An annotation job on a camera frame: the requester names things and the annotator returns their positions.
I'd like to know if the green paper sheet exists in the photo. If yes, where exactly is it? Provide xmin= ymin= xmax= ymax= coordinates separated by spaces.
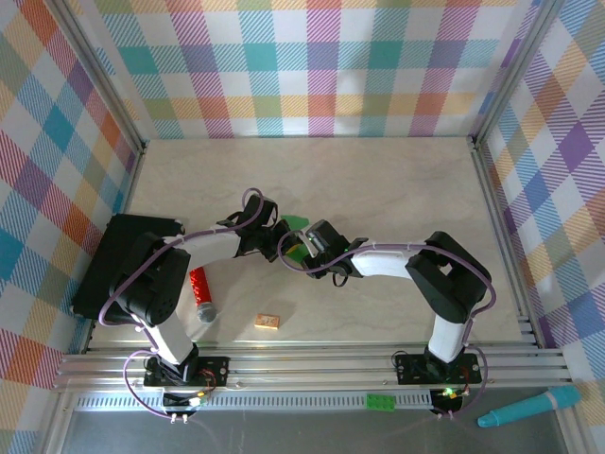
xmin=279 ymin=215 xmax=311 ymax=264

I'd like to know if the right black connector board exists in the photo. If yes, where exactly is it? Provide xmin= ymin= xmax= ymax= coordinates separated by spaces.
xmin=432 ymin=387 xmax=465 ymax=417

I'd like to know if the teal marker pen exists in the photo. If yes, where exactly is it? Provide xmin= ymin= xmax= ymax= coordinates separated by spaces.
xmin=476 ymin=385 xmax=581 ymax=429

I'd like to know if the slotted grey cable duct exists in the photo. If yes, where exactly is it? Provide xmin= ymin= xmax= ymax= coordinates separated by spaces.
xmin=73 ymin=393 xmax=436 ymax=411

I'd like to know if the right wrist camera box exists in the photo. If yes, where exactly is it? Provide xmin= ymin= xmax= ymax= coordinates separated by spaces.
xmin=306 ymin=219 xmax=347 ymax=256

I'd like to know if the aluminium front rail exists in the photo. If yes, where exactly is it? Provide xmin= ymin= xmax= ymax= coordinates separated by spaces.
xmin=51 ymin=342 xmax=573 ymax=393

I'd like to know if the right aluminium corner post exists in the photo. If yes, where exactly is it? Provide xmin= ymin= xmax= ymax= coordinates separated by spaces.
xmin=470 ymin=0 xmax=566 ymax=148

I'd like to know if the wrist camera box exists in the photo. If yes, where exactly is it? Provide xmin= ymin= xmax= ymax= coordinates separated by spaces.
xmin=240 ymin=198 xmax=279 ymax=229
xmin=306 ymin=219 xmax=347 ymax=256

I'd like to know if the black hard case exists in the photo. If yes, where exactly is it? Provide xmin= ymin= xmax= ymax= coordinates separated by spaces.
xmin=73 ymin=213 xmax=185 ymax=323

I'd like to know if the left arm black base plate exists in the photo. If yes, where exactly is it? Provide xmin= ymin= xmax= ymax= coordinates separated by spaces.
xmin=143 ymin=355 xmax=232 ymax=389

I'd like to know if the left black connector board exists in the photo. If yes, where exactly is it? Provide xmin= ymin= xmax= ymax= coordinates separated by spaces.
xmin=163 ymin=390 xmax=209 ymax=418

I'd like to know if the black connector board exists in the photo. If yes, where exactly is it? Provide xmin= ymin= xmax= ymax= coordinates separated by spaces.
xmin=163 ymin=390 xmax=209 ymax=418
xmin=432 ymin=387 xmax=465 ymax=417

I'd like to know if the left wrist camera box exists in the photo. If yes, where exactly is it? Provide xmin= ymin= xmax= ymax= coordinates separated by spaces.
xmin=240 ymin=198 xmax=279 ymax=229

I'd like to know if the green toy brick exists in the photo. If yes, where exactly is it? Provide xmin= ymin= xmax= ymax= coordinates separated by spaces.
xmin=366 ymin=393 xmax=397 ymax=413

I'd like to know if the red toy microphone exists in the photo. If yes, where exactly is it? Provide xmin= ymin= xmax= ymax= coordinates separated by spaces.
xmin=189 ymin=266 xmax=221 ymax=324

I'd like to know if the left aluminium corner post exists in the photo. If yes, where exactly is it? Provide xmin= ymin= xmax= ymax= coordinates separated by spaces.
xmin=49 ymin=0 xmax=147 ymax=155

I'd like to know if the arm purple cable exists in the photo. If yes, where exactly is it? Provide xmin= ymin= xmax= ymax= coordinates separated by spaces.
xmin=101 ymin=187 xmax=266 ymax=420
xmin=277 ymin=230 xmax=497 ymax=420

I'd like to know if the aluminium corner post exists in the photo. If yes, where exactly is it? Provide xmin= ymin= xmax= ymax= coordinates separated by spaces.
xmin=470 ymin=0 xmax=566 ymax=148
xmin=49 ymin=0 xmax=147 ymax=155

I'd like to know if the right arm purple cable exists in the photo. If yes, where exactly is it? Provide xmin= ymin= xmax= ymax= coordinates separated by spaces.
xmin=277 ymin=230 xmax=497 ymax=420

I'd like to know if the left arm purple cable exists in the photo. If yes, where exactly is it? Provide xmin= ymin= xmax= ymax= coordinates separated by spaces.
xmin=101 ymin=187 xmax=266 ymax=420

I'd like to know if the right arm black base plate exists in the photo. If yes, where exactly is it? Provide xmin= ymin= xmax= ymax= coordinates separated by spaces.
xmin=394 ymin=353 xmax=483 ymax=385

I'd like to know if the right aluminium side rail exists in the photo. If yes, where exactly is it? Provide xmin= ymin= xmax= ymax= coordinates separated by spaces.
xmin=470 ymin=136 xmax=545 ymax=349

